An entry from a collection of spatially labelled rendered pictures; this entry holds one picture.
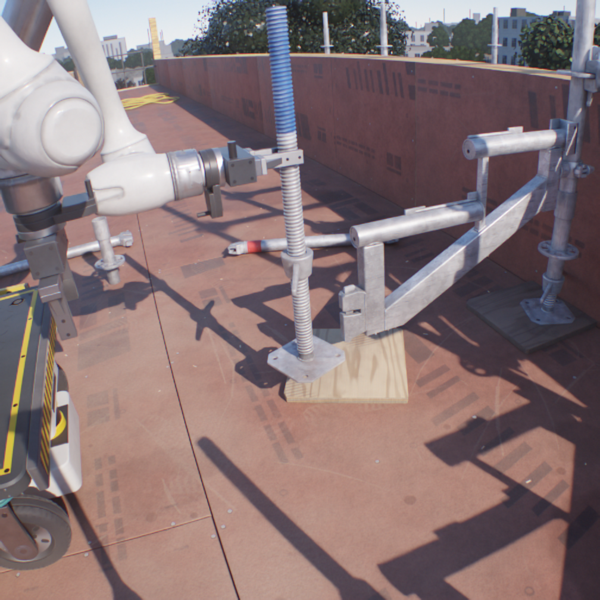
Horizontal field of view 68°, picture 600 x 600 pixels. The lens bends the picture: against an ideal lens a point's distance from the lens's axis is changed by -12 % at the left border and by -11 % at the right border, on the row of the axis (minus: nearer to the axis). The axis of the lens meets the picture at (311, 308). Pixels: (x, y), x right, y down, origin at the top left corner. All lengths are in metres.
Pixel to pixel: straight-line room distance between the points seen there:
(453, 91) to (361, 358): 1.12
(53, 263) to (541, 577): 0.94
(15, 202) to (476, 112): 1.56
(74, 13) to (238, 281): 1.19
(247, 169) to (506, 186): 1.13
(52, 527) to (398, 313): 0.88
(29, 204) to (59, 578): 0.69
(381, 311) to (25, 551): 0.90
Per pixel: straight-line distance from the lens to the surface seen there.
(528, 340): 1.47
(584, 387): 1.38
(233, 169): 0.88
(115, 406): 1.37
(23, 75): 0.57
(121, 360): 1.54
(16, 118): 0.56
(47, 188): 0.75
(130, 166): 0.89
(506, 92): 1.78
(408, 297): 1.20
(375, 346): 1.38
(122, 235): 2.40
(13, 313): 1.26
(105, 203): 0.89
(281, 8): 0.94
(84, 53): 0.96
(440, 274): 1.23
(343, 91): 2.88
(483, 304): 1.61
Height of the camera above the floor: 0.82
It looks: 31 degrees down
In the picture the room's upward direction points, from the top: 5 degrees counter-clockwise
